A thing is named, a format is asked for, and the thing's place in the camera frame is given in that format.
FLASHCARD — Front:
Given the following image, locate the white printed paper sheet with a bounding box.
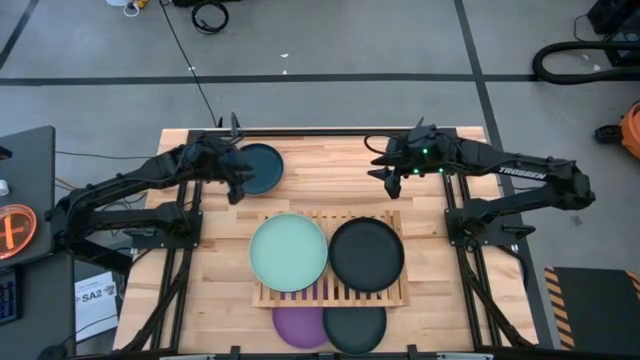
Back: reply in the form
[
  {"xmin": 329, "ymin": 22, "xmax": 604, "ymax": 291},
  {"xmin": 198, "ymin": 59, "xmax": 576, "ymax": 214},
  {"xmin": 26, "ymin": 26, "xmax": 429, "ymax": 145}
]
[{"xmin": 73, "ymin": 270, "xmax": 121, "ymax": 344}]

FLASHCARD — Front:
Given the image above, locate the coiled black cable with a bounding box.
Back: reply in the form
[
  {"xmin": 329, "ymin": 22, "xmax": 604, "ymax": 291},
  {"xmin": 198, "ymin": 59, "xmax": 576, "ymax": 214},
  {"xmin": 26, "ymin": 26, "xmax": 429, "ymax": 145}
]
[{"xmin": 191, "ymin": 0, "xmax": 230, "ymax": 35}]

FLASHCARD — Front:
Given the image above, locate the small dark teal plate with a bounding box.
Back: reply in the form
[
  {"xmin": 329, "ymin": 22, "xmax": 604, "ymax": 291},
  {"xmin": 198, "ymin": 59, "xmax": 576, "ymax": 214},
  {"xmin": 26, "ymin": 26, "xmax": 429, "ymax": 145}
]
[{"xmin": 234, "ymin": 143, "xmax": 285, "ymax": 197}]

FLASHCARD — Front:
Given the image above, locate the blue-lit keyboard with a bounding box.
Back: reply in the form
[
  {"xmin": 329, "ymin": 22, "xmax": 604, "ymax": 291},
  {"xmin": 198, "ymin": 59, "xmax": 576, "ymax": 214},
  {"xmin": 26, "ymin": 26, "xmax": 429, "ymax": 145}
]
[{"xmin": 0, "ymin": 267, "xmax": 22, "ymax": 326}]

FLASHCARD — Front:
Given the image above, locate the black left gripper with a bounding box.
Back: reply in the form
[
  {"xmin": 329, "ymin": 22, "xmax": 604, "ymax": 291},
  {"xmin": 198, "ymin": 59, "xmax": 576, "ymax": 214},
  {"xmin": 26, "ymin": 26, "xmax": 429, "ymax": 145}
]
[{"xmin": 193, "ymin": 135, "xmax": 256, "ymax": 206}]

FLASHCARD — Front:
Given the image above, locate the black equipment case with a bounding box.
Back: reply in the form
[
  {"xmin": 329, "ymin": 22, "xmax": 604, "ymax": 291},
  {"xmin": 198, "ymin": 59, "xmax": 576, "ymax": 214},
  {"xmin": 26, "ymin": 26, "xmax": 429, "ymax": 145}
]
[{"xmin": 585, "ymin": 0, "xmax": 640, "ymax": 37}]

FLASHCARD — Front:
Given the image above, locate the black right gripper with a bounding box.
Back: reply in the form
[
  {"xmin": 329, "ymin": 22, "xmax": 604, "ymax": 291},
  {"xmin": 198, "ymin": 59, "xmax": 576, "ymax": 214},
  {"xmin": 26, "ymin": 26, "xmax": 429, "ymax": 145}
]
[{"xmin": 367, "ymin": 125, "xmax": 454, "ymax": 200}]

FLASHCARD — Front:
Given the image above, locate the orange shop vacuum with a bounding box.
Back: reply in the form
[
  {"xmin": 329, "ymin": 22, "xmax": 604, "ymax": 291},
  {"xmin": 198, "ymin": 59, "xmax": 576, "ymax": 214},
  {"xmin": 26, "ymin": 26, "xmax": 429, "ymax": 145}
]
[{"xmin": 593, "ymin": 101, "xmax": 640, "ymax": 161}]

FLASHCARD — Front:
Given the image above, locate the black vacuum hose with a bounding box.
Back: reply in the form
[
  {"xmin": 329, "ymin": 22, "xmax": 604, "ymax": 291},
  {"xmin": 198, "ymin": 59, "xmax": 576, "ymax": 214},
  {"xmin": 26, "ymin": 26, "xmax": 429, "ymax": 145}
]
[{"xmin": 531, "ymin": 40, "xmax": 640, "ymax": 85}]

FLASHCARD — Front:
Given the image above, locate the grey side desk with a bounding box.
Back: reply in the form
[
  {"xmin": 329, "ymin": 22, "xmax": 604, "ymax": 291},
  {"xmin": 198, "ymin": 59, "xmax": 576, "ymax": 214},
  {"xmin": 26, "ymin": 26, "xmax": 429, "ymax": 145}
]
[{"xmin": 0, "ymin": 124, "xmax": 57, "ymax": 271}]

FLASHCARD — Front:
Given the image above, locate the dark blue bowl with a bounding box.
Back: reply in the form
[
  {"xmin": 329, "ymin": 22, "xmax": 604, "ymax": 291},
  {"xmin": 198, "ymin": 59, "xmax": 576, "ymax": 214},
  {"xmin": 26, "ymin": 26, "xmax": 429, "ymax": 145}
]
[{"xmin": 322, "ymin": 305, "xmax": 388, "ymax": 356}]

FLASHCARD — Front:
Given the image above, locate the mint green plate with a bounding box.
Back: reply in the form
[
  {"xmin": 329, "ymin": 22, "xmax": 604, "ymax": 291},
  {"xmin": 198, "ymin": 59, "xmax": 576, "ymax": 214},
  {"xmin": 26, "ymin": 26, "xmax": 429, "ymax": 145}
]
[{"xmin": 248, "ymin": 212, "xmax": 330, "ymax": 294}]

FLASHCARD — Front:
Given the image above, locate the purple plate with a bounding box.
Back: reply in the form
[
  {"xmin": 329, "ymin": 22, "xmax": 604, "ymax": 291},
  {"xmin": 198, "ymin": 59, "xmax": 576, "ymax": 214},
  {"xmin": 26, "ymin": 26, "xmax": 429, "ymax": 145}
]
[{"xmin": 271, "ymin": 284, "xmax": 331, "ymax": 350}]

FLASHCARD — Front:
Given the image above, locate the orange round disc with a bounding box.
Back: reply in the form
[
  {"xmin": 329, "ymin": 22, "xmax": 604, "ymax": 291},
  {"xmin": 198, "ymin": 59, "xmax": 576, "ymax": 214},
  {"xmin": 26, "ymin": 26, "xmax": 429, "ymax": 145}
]
[{"xmin": 0, "ymin": 203, "xmax": 39, "ymax": 261}]

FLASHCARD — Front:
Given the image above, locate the wooden slatted shelf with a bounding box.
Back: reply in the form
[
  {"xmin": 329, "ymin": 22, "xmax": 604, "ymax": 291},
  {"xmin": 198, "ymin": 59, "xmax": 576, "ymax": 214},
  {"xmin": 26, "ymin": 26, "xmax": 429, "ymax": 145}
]
[{"xmin": 251, "ymin": 209, "xmax": 411, "ymax": 309}]

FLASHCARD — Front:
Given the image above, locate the black plate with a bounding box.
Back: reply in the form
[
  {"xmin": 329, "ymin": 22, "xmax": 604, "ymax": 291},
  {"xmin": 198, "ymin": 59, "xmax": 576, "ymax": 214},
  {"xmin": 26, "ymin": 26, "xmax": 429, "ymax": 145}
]
[{"xmin": 328, "ymin": 216, "xmax": 406, "ymax": 294}]

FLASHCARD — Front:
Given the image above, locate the black hazard-striped floor mat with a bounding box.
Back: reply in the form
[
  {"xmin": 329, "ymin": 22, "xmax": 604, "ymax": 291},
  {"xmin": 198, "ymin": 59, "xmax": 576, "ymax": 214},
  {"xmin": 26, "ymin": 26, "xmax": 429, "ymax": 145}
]
[{"xmin": 543, "ymin": 265, "xmax": 640, "ymax": 351}]

